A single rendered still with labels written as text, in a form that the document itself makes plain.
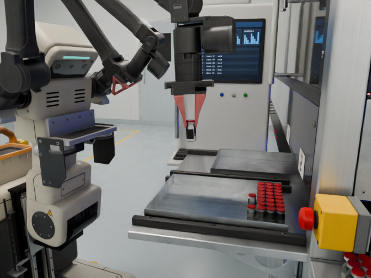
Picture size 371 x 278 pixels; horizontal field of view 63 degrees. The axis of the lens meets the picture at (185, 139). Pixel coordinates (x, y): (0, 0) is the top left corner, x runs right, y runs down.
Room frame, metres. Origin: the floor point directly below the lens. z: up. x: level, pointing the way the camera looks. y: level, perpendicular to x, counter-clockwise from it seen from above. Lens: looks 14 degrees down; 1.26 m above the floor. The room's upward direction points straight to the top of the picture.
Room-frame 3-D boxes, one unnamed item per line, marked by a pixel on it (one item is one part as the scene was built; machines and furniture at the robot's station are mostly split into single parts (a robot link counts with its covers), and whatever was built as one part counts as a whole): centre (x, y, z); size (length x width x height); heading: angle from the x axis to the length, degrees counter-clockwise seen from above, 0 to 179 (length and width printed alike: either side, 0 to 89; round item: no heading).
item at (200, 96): (0.66, -0.01, 1.17); 0.07 x 0.07 x 0.09; 1
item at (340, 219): (0.48, -0.26, 0.99); 0.08 x 0.07 x 0.07; 77
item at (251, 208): (0.68, -0.16, 0.90); 0.02 x 0.02 x 0.05
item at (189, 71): (0.66, -0.01, 1.25); 0.10 x 0.07 x 0.07; 91
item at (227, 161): (1.08, -0.28, 0.90); 0.34 x 0.26 x 0.04; 77
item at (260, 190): (0.75, -0.20, 0.90); 0.18 x 0.02 x 0.05; 166
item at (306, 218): (0.49, -0.22, 0.99); 0.04 x 0.04 x 0.04; 77
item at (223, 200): (0.77, -0.09, 0.90); 0.34 x 0.26 x 0.04; 76
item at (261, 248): (0.93, -0.17, 0.87); 0.70 x 0.48 x 0.02; 167
